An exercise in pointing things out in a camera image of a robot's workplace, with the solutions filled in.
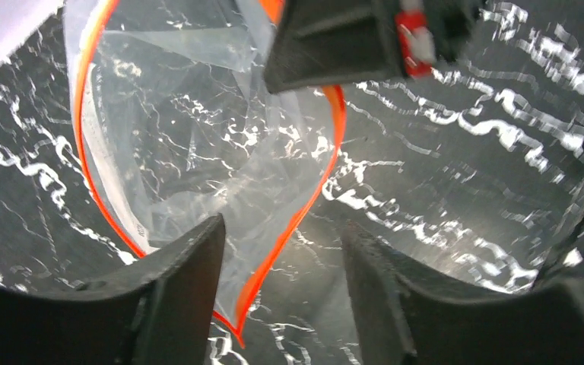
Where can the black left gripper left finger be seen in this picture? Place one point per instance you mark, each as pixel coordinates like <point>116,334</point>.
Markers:
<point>155,311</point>

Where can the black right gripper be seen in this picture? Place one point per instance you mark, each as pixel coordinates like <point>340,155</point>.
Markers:
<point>320,43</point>

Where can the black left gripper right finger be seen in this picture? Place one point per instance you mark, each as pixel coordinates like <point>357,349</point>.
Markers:
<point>406,312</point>

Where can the clear orange zip top bag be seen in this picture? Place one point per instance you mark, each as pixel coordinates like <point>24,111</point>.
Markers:
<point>173,123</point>

